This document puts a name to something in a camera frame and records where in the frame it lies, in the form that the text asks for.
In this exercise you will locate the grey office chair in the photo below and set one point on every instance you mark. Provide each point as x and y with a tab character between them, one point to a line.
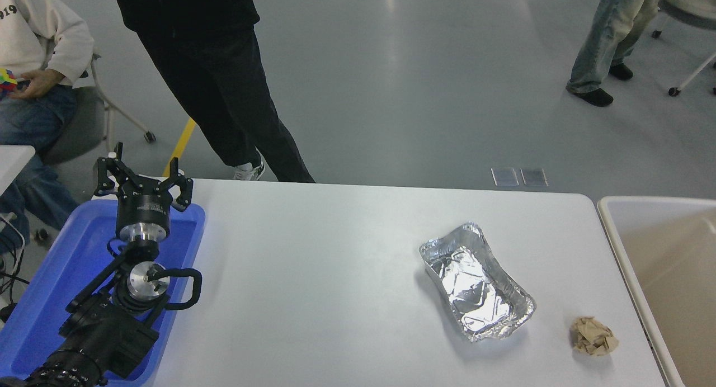
78	130

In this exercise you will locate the colourful puzzle cube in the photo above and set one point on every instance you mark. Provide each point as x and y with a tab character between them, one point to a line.
6	80

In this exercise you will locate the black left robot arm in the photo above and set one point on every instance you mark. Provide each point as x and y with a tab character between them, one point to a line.
106	336

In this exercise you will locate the blue plastic tray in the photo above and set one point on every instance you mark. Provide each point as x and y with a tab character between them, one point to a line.
78	247

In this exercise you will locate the silver foil tray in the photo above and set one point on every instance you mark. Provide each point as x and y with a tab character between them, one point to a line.
475	286

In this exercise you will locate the small white table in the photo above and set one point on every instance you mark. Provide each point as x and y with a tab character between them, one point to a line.
11	163

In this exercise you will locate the large pale bin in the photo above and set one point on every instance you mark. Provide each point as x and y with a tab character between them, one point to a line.
677	275

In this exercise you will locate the person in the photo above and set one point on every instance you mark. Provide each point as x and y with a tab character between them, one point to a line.
609	34
28	34
212	68

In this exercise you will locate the person's hand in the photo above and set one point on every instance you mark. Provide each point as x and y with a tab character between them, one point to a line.
39	85

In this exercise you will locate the crumpled tan paper ball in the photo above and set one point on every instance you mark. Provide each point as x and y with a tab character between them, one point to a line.
593	336

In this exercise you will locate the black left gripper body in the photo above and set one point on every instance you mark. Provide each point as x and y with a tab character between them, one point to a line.
142	208

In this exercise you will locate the clear floor plate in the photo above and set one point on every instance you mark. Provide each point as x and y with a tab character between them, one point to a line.
534	177
505	177

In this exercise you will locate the white frame chair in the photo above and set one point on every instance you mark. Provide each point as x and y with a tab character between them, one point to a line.
691	9

